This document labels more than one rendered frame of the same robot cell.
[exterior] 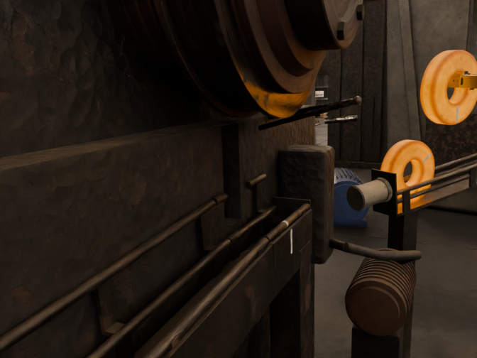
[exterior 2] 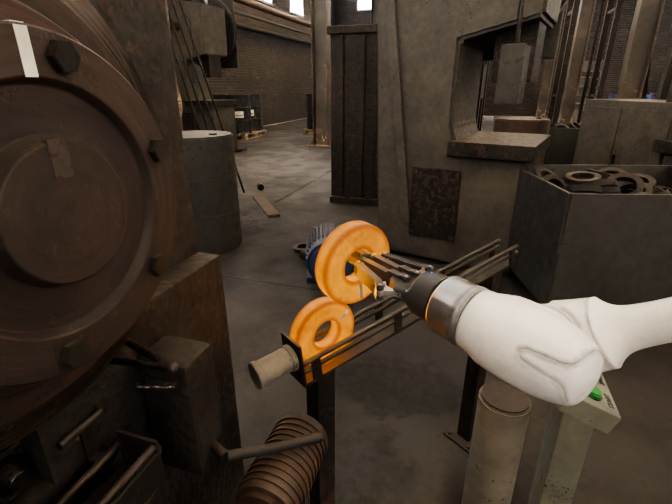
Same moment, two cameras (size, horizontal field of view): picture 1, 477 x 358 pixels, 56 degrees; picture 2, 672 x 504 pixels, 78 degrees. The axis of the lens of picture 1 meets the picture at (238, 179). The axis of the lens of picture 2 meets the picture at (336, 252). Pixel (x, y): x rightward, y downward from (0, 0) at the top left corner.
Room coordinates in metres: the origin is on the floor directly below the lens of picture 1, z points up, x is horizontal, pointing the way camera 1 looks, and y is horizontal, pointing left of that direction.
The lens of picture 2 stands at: (0.28, -0.32, 1.21)
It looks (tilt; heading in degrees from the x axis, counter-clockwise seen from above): 22 degrees down; 351
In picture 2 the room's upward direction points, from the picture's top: straight up
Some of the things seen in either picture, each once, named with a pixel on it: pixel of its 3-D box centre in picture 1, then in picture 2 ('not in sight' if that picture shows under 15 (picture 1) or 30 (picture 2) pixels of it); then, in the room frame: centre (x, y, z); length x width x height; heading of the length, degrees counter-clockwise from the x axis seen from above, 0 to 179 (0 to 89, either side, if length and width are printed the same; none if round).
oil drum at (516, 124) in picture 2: not in sight; (516, 157); (4.75, -3.12, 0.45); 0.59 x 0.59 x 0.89
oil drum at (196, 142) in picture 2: not in sight; (200, 190); (3.63, 0.24, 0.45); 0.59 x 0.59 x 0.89
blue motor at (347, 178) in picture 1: (341, 195); (328, 250); (2.89, -0.68, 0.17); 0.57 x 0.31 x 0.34; 173
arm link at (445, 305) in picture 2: not in sight; (457, 309); (0.77, -0.58, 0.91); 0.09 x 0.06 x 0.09; 119
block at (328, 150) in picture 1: (305, 203); (182, 404); (0.91, -0.14, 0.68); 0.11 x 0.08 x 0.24; 63
